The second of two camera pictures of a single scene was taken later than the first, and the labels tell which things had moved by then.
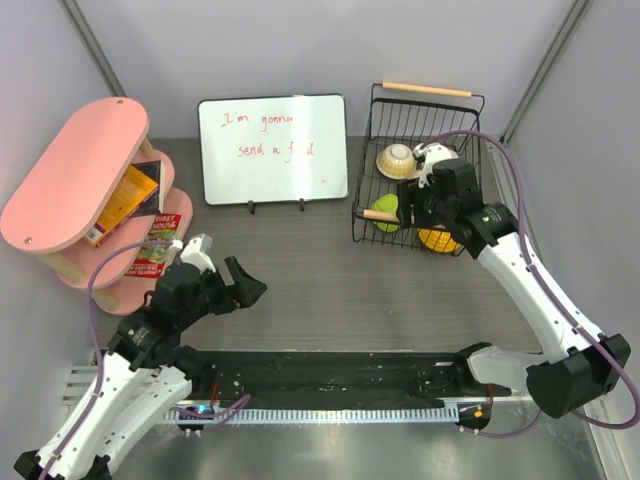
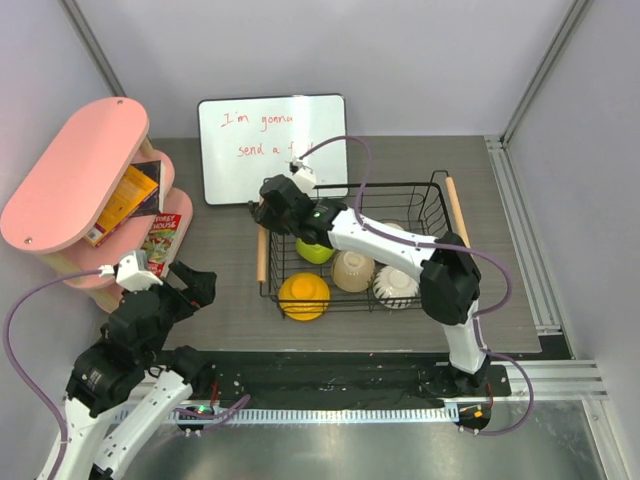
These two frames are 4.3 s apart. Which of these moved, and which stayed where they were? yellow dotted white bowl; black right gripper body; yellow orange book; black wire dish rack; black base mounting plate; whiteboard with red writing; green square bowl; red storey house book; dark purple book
Moved: green square bowl; black wire dish rack; black right gripper body; yellow dotted white bowl
Stayed: yellow orange book; whiteboard with red writing; red storey house book; dark purple book; black base mounting plate
